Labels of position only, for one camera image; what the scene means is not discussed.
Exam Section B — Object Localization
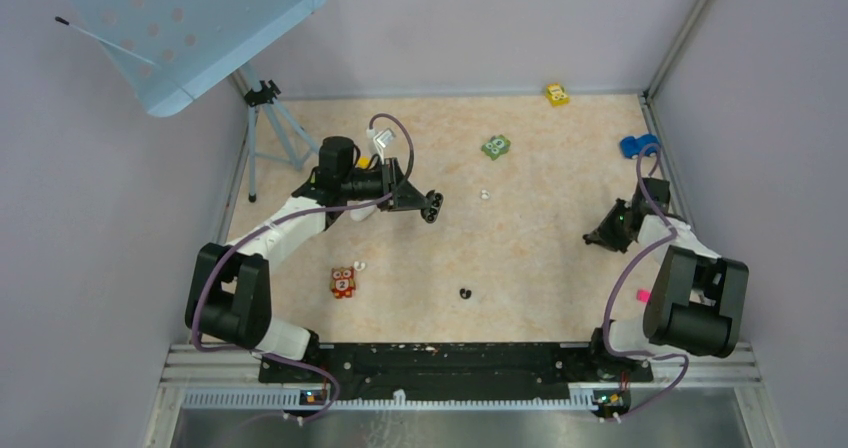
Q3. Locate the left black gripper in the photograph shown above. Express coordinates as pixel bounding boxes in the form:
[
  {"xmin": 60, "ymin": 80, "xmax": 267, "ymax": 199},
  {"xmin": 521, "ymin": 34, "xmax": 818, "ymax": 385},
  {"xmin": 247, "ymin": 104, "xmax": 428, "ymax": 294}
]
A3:
[{"xmin": 341, "ymin": 157, "xmax": 431, "ymax": 212}]

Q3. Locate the black earbud charging case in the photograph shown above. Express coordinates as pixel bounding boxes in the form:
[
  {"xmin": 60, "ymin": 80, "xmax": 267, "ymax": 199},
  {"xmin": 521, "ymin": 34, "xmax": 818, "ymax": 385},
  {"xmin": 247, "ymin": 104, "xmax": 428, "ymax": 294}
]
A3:
[{"xmin": 420, "ymin": 190, "xmax": 444, "ymax": 224}]

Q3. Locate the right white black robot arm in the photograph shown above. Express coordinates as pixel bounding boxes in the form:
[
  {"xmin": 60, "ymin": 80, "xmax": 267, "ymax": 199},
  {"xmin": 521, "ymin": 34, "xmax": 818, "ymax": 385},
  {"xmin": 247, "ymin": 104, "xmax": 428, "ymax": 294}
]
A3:
[{"xmin": 582, "ymin": 177, "xmax": 749, "ymax": 380}]

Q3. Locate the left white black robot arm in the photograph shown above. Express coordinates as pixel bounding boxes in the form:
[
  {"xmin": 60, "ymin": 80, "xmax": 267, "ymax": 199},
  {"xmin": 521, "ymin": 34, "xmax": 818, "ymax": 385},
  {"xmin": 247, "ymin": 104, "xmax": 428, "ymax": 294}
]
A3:
[{"xmin": 185, "ymin": 136, "xmax": 444, "ymax": 382}]

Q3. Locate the white earbud charging case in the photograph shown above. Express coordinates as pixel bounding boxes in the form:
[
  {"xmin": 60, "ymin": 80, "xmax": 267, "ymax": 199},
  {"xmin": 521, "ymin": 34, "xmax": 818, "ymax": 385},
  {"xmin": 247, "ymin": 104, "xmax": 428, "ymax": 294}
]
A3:
[{"xmin": 350, "ymin": 206, "xmax": 376, "ymax": 222}]

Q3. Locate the blue toy car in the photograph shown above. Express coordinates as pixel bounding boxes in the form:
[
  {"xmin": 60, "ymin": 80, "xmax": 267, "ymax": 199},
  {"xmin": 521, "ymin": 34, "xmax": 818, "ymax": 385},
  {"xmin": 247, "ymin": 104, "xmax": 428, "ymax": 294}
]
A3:
[{"xmin": 619, "ymin": 133, "xmax": 661, "ymax": 159}]

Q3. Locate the green owl toy block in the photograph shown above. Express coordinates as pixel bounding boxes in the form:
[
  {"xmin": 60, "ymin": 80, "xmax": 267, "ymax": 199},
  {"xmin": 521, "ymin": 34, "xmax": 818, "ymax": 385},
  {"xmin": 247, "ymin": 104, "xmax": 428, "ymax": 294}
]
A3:
[{"xmin": 481, "ymin": 135, "xmax": 511, "ymax": 161}]

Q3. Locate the red owl toy block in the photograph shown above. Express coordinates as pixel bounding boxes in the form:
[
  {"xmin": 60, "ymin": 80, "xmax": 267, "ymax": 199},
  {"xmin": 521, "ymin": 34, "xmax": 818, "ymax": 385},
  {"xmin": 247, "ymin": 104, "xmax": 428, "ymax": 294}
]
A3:
[{"xmin": 330, "ymin": 267, "xmax": 357, "ymax": 299}]

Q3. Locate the light blue tripod stand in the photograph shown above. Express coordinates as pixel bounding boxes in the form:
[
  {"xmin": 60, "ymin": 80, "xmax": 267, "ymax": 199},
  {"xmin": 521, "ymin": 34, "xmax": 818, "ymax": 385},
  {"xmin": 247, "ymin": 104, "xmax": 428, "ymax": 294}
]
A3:
[{"xmin": 234, "ymin": 62, "xmax": 319, "ymax": 203}]

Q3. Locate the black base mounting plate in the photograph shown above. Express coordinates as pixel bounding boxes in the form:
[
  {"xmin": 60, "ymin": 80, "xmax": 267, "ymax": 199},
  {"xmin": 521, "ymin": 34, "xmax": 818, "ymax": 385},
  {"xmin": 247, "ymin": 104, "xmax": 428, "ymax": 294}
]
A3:
[{"xmin": 258, "ymin": 342, "xmax": 653, "ymax": 401}]

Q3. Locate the light blue perforated board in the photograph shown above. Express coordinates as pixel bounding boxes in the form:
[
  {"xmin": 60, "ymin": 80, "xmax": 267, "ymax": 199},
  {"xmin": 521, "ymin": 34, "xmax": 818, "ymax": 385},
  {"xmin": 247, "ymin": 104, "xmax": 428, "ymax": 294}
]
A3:
[{"xmin": 69, "ymin": 0, "xmax": 326, "ymax": 118}]

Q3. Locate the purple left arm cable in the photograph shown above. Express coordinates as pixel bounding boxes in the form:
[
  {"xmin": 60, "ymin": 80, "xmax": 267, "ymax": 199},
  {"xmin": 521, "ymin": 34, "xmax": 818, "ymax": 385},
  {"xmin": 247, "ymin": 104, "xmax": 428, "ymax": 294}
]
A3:
[{"xmin": 190, "ymin": 113, "xmax": 416, "ymax": 354}]

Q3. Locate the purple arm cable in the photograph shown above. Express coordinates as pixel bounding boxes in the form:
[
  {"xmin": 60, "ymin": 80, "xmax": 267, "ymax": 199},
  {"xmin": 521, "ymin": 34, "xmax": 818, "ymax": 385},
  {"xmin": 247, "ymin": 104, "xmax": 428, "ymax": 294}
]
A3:
[
  {"xmin": 190, "ymin": 113, "xmax": 416, "ymax": 354},
  {"xmin": 601, "ymin": 142, "xmax": 690, "ymax": 421}
]

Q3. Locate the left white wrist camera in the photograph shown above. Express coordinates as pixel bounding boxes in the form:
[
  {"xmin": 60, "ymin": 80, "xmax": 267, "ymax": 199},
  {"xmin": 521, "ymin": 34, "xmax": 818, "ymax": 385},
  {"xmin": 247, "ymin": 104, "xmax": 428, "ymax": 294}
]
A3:
[{"xmin": 366, "ymin": 128, "xmax": 396, "ymax": 157}]

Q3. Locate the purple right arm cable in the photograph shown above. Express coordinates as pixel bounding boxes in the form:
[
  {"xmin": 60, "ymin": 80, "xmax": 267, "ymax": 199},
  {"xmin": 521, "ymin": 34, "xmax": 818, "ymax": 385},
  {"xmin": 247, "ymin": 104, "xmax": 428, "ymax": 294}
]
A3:
[{"xmin": 601, "ymin": 142, "xmax": 690, "ymax": 421}]

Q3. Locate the aluminium frame rail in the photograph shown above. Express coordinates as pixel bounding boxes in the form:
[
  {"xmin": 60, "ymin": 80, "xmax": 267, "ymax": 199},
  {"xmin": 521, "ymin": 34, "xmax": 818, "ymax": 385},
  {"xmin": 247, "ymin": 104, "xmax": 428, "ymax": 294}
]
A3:
[{"xmin": 145, "ymin": 344, "xmax": 780, "ymax": 447}]

